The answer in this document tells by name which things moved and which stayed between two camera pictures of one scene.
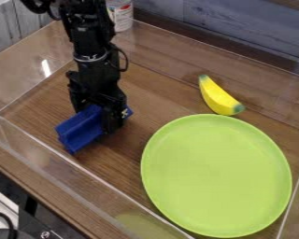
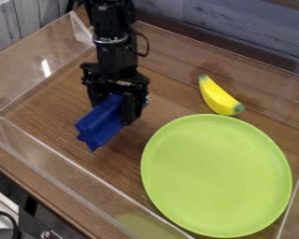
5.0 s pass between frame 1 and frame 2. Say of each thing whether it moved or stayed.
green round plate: stayed
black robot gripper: moved
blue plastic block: moved
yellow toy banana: stayed
